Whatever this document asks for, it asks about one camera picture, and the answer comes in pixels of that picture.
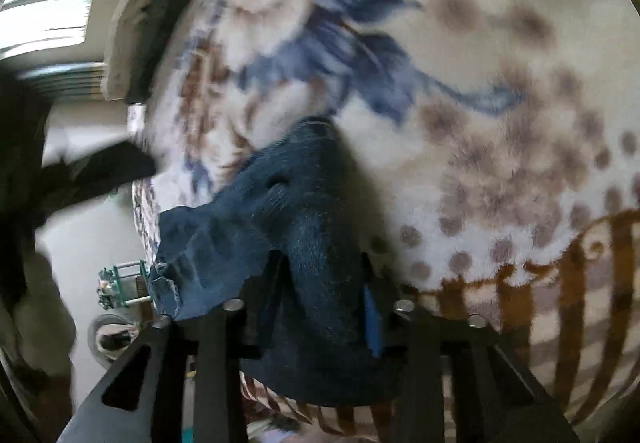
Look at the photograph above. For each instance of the teal shelf rack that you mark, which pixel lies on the teal shelf rack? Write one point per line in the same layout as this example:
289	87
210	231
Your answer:
125	285

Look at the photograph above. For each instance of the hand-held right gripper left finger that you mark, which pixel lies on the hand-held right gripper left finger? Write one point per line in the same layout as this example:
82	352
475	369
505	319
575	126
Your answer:
220	353

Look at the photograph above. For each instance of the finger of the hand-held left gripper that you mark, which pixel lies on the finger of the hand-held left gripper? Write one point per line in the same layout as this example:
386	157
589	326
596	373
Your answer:
110	173

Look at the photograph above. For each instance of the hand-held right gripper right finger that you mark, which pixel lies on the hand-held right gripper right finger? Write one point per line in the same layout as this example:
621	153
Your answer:
374	320

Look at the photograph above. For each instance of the floral blanket bed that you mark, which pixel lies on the floral blanket bed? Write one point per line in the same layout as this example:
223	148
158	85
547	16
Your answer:
475	98

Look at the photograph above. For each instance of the blue jeans pants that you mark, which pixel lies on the blue jeans pants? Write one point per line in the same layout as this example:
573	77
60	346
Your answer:
300	233

